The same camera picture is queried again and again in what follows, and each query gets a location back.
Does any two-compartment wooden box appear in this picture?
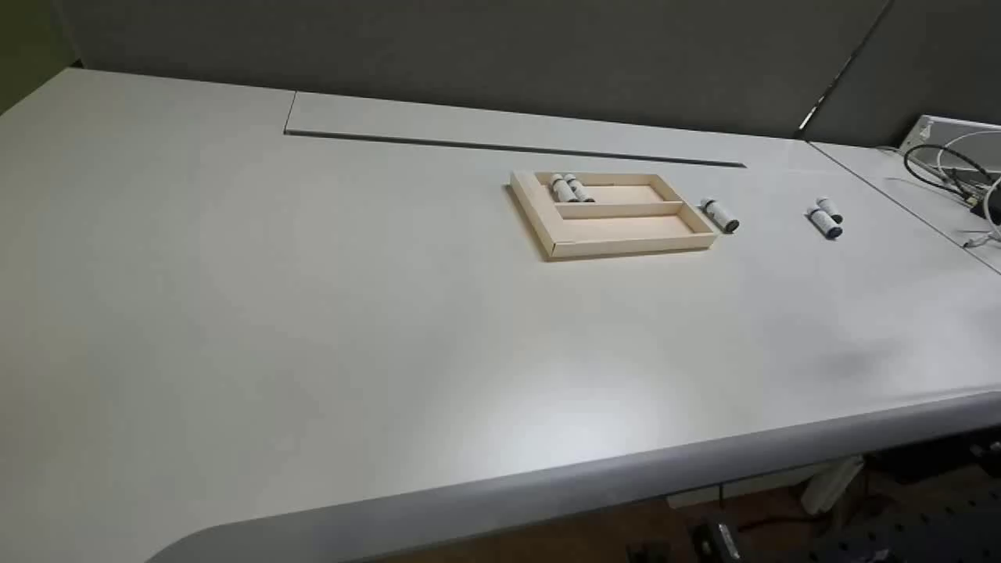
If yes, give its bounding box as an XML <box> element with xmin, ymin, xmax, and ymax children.
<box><xmin>508</xmin><ymin>169</ymin><xmax>719</xmax><ymax>262</ymax></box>

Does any small metal clip part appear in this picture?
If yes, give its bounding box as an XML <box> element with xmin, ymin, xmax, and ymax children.
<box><xmin>803</xmin><ymin>197</ymin><xmax>849</xmax><ymax>244</ymax></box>

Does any black cylindrical object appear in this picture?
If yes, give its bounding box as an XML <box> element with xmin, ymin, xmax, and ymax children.
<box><xmin>692</xmin><ymin>517</ymin><xmax>748</xmax><ymax>563</ymax></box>

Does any white power strip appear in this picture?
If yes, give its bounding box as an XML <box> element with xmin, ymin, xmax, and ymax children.
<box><xmin>799</xmin><ymin>452</ymin><xmax>871</xmax><ymax>518</ymax></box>

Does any white electrical device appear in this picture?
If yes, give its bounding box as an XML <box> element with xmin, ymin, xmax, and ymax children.
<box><xmin>897</xmin><ymin>112</ymin><xmax>1001</xmax><ymax>163</ymax></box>

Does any black looped cable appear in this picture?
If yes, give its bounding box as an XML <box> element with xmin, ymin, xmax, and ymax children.
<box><xmin>901</xmin><ymin>141</ymin><xmax>1001</xmax><ymax>217</ymax></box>

